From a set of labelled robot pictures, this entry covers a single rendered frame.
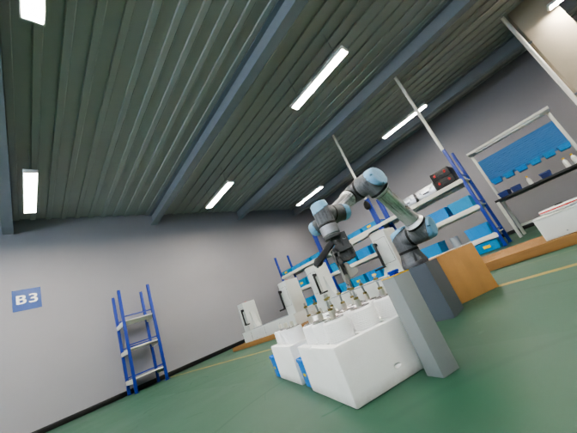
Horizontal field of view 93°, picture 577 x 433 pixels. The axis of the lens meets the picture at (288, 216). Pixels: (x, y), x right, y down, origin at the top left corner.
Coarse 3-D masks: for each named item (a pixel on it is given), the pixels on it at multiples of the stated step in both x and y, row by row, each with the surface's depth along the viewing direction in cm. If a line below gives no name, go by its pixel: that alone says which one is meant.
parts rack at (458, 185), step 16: (448, 160) 503; (448, 192) 557; (384, 208) 653; (416, 208) 597; (480, 208) 472; (384, 224) 596; (448, 224) 559; (352, 240) 654; (480, 240) 474; (288, 256) 896; (368, 256) 626; (336, 272) 692; (304, 288) 772
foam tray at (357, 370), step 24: (360, 336) 91; (384, 336) 94; (312, 360) 108; (336, 360) 87; (360, 360) 88; (384, 360) 90; (408, 360) 92; (312, 384) 115; (336, 384) 92; (360, 384) 85; (384, 384) 87
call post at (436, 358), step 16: (400, 288) 88; (416, 288) 90; (400, 304) 89; (416, 304) 87; (416, 320) 85; (432, 320) 86; (416, 336) 86; (432, 336) 84; (416, 352) 87; (432, 352) 82; (448, 352) 83; (432, 368) 83; (448, 368) 81
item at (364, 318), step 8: (368, 304) 101; (352, 312) 101; (360, 312) 99; (368, 312) 99; (352, 320) 102; (360, 320) 99; (368, 320) 98; (376, 320) 98; (360, 328) 99; (368, 328) 97
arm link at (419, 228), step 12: (372, 168) 145; (360, 180) 147; (372, 180) 142; (384, 180) 143; (360, 192) 149; (372, 192) 146; (384, 192) 146; (384, 204) 151; (396, 204) 148; (408, 216) 150; (420, 216) 151; (408, 228) 153; (420, 228) 149; (432, 228) 149; (420, 240) 154
